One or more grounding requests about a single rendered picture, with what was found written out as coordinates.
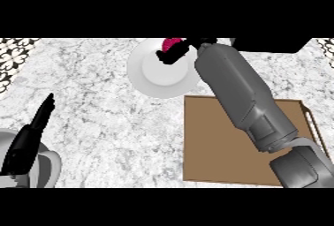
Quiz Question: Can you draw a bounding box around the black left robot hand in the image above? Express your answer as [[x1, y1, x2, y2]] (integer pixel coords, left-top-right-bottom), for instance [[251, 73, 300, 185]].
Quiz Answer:
[[0, 93, 56, 177]]

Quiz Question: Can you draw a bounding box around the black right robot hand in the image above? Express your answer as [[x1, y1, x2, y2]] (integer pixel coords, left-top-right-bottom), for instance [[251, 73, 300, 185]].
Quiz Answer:
[[155, 38, 217, 66]]

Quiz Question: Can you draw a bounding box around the pink cupcake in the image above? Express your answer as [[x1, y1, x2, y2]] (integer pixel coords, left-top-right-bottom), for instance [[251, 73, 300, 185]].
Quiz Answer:
[[161, 38, 188, 53]]

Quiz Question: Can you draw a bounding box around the white round plate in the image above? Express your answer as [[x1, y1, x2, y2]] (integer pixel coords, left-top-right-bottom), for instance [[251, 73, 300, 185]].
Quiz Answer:
[[127, 38, 204, 100]]

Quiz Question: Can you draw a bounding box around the brown wooden tray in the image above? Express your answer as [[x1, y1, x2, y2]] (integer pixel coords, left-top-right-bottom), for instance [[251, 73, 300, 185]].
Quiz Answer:
[[182, 94, 327, 187]]

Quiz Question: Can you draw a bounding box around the black appliance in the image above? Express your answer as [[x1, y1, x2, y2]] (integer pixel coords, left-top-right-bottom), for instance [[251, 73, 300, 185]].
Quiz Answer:
[[228, 38, 314, 55]]

